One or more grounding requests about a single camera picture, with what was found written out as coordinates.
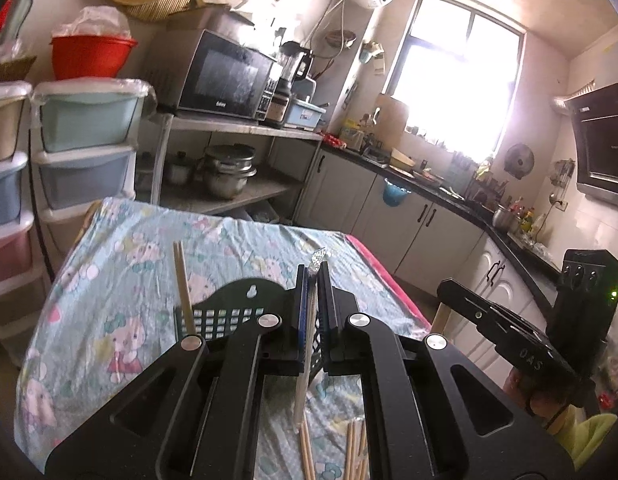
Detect wooden chopstick pair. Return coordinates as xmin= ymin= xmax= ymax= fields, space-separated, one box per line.
xmin=172 ymin=240 xmax=195 ymax=335
xmin=343 ymin=417 xmax=369 ymax=480
xmin=293 ymin=248 xmax=330 ymax=434
xmin=299 ymin=419 xmax=317 ymax=480

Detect white kitchen cabinets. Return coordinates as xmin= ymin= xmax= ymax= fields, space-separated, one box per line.
xmin=293 ymin=146 xmax=561 ymax=376

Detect kitchen window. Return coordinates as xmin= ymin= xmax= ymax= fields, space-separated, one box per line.
xmin=388 ymin=0 xmax=524 ymax=162

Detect person's right hand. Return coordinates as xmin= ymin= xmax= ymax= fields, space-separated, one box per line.
xmin=503 ymin=368 xmax=568 ymax=434

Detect dark green utensil basket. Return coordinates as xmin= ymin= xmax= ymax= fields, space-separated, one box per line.
xmin=173 ymin=278 xmax=322 ymax=386

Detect pink blanket under cloth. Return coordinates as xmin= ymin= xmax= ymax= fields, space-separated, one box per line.
xmin=345 ymin=234 xmax=431 ymax=333

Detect blue hanging bin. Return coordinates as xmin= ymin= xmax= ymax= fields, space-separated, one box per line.
xmin=383 ymin=179 xmax=411 ymax=207

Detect stainless steel pot stack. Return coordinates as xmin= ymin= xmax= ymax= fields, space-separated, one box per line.
xmin=199 ymin=143 xmax=257 ymax=200

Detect metal shelf rack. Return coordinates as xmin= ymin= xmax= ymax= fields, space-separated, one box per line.
xmin=149 ymin=113 xmax=322 ymax=214

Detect blue dish rack box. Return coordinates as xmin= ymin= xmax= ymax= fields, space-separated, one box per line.
xmin=283 ymin=99 xmax=326 ymax=131

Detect hello kitty patterned tablecloth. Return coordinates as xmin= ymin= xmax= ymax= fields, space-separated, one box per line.
xmin=14 ymin=198 xmax=427 ymax=467

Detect wooden cutting board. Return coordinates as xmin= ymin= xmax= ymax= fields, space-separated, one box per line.
xmin=374 ymin=93 xmax=409 ymax=151

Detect black range hood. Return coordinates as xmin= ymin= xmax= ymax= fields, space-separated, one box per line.
xmin=566 ymin=82 xmax=618 ymax=207

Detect black blender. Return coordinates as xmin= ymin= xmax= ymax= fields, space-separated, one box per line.
xmin=263 ymin=41 xmax=315 ymax=128

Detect black microwave oven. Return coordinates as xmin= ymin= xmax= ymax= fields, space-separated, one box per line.
xmin=141 ymin=29 xmax=282 ymax=122

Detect right pastel drawer tower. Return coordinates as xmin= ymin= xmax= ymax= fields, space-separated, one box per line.
xmin=29 ymin=77 xmax=155 ymax=257

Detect pastel drawer tower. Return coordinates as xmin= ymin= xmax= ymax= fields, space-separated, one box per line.
xmin=29 ymin=77 xmax=155 ymax=257
xmin=0 ymin=81 xmax=47 ymax=366

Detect left pastel drawer tower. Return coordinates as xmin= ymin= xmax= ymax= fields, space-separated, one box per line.
xmin=0 ymin=81 xmax=47 ymax=366

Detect red plastic basin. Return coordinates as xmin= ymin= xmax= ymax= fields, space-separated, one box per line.
xmin=50 ymin=35 xmax=138 ymax=80

